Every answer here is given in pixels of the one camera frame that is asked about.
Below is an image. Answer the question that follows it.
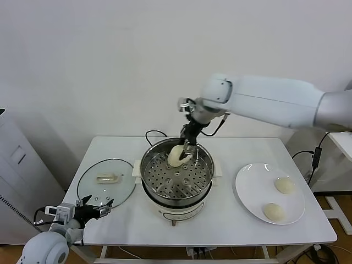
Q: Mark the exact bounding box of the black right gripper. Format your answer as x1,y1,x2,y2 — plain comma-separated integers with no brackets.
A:
178,122,203,164

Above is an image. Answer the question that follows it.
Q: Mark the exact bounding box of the white round plate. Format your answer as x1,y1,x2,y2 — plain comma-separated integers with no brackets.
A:
234,163,306,226

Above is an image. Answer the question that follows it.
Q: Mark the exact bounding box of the white table frame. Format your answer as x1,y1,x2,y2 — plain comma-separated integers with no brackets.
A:
65,243,317,264

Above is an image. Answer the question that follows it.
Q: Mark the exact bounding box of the black cooker power cord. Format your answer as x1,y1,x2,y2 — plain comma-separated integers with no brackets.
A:
145,130,169,148

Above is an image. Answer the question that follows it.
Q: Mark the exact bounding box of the glass lid with cream handle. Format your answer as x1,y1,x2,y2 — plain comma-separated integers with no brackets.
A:
76,158,137,210

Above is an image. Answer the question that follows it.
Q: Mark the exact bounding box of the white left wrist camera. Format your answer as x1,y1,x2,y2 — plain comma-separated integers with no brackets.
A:
45,203,75,222

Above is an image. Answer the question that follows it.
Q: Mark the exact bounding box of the white power strip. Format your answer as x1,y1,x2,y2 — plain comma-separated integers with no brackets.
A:
186,246,217,260

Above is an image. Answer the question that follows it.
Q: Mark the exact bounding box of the black cable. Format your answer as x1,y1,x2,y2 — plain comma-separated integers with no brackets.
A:
318,131,331,149
291,150,314,161
306,166,316,185

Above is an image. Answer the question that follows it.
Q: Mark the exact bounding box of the white cabinet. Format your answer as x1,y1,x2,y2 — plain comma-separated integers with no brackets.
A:
0,108,67,247

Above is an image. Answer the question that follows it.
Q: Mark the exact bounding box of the white electric cooker base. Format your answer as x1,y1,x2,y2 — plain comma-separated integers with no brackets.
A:
132,158,223,228

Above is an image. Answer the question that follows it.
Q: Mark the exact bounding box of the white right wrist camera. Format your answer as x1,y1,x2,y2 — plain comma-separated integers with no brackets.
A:
177,97,195,115

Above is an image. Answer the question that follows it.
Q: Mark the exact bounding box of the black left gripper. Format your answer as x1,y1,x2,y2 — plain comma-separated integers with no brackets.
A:
73,195,114,228

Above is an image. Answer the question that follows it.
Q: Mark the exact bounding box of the black adapter box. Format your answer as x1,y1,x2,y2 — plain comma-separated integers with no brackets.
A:
311,147,322,168

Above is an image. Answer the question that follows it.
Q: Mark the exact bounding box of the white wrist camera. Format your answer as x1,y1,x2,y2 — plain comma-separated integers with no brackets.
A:
45,203,75,222
177,97,195,115

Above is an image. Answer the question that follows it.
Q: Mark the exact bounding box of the perforated steel steamer basket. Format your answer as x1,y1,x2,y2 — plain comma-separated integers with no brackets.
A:
139,137,215,207

